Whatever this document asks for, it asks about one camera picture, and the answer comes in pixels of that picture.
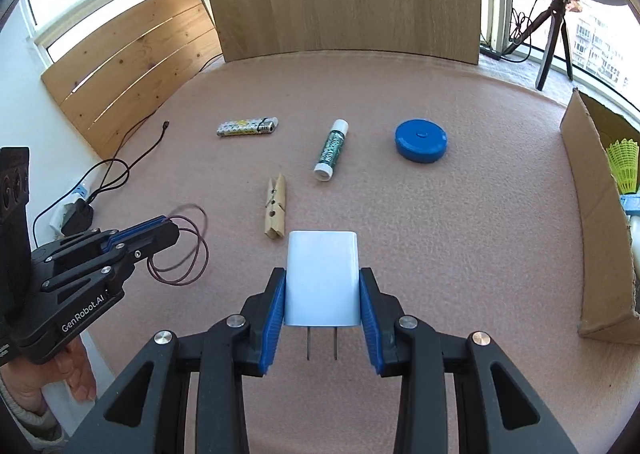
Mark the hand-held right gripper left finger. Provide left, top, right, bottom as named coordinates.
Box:
left=62, top=268, right=287, bottom=454

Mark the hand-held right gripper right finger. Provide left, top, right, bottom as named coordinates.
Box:
left=359, top=268, right=581, bottom=454

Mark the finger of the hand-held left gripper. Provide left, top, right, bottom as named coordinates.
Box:
left=31, top=215, right=170, bottom=265
left=39, top=220, right=181, bottom=295

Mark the brown hair tie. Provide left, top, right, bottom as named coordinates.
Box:
left=147, top=204, right=210, bottom=287

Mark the white charger plug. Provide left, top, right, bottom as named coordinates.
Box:
left=283, top=230, right=362, bottom=362

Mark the wooden clothespin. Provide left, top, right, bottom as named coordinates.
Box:
left=263, top=174, right=288, bottom=239

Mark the patterned lighter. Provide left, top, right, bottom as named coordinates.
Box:
left=216, top=117, right=279, bottom=138

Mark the green white glue stick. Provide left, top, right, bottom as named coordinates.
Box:
left=313, top=119, right=349, bottom=182

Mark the blue round tape measure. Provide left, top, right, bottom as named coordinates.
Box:
left=394, top=119, right=449, bottom=165

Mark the cardboard box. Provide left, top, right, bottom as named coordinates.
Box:
left=559, top=88, right=640, bottom=346

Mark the yellow shuttlecock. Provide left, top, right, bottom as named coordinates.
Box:
left=606, top=138, right=640, bottom=195

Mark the person's left forearm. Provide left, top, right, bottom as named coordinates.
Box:
left=0, top=374, right=66, bottom=450

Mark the person's left hand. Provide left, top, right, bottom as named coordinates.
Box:
left=0, top=336, right=98, bottom=417

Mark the white power strip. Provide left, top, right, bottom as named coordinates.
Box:
left=47, top=184, right=93, bottom=235

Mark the wooden slat panel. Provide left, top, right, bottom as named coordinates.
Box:
left=40, top=0, right=223, bottom=161

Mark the black tripod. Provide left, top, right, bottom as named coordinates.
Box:
left=502, top=0, right=583, bottom=91

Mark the black usb cable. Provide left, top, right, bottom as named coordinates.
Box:
left=32, top=120, right=171, bottom=235

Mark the thin black cable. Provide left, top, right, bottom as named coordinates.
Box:
left=192, top=51, right=223, bottom=79

